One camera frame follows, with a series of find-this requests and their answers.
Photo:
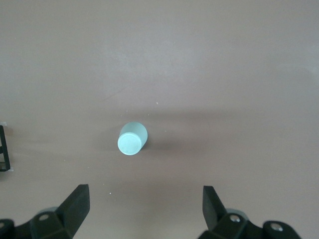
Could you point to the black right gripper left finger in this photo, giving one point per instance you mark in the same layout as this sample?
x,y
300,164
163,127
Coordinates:
x,y
72,214

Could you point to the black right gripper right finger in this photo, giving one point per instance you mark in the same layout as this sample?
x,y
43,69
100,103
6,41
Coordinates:
x,y
216,219

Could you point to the pale green cup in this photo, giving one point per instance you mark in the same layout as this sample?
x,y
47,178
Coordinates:
x,y
129,144

